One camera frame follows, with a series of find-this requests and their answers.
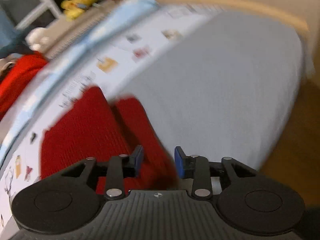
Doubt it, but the blue curtain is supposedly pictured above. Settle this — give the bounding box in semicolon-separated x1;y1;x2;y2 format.
1;8;33;59

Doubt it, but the small red knit sweater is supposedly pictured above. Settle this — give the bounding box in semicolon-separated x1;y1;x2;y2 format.
40;87;177;192

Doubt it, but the red folded knit blanket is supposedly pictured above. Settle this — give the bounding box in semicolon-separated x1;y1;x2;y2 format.
1;51;48;119

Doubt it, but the yellow plush toy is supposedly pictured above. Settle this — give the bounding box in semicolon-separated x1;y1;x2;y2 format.
61;0;98;21

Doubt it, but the white plush toy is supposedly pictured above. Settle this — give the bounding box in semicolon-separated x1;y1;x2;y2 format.
25;27;50;52

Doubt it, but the light blue folded duvet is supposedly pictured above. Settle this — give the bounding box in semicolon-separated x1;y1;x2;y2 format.
1;0;158;165

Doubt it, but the wooden bed frame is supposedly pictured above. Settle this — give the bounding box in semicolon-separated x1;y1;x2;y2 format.
156;0;309;40

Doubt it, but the grey deer print bedsheet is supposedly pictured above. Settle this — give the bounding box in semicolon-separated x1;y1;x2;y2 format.
1;5;304;233

